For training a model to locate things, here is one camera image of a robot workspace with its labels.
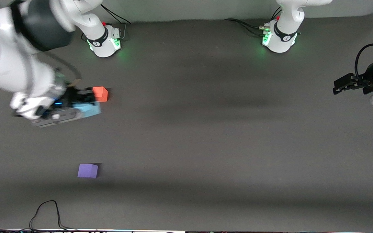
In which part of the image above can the purple foam block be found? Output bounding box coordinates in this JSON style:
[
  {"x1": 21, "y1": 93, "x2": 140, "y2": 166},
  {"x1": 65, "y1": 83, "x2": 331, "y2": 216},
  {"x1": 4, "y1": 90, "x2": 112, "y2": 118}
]
[{"x1": 77, "y1": 163, "x2": 99, "y2": 179}]

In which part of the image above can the orange foam block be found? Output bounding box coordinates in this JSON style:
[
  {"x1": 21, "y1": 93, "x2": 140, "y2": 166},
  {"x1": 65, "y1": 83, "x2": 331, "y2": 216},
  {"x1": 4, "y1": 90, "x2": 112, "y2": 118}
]
[{"x1": 92, "y1": 86, "x2": 109, "y2": 103}]

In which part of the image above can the black left base cable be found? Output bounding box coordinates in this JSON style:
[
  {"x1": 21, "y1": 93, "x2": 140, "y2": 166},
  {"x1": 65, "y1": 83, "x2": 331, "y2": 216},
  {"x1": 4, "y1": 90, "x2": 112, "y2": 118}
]
[{"x1": 223, "y1": 6, "x2": 283, "y2": 37}]

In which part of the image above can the light blue foam block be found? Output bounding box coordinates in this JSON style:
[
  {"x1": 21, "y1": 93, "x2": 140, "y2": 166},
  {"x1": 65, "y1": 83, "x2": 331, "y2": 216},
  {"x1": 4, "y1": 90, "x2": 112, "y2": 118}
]
[{"x1": 76, "y1": 101, "x2": 102, "y2": 119}]

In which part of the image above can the black base cable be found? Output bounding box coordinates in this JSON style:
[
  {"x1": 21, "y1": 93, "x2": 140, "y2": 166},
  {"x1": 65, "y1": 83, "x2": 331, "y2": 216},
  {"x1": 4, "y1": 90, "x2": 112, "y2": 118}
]
[
  {"x1": 223, "y1": 6, "x2": 283, "y2": 37},
  {"x1": 102, "y1": 3, "x2": 132, "y2": 41}
]

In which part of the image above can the thin black looped cable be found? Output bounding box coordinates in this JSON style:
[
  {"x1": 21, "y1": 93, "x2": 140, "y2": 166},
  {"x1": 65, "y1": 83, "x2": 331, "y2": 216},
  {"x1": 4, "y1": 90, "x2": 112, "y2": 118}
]
[{"x1": 0, "y1": 200, "x2": 77, "y2": 233}]

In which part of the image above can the black right base cable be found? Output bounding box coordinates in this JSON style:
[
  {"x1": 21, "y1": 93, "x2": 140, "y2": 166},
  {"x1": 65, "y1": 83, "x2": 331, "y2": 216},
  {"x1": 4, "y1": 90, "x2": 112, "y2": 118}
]
[{"x1": 102, "y1": 3, "x2": 132, "y2": 41}]

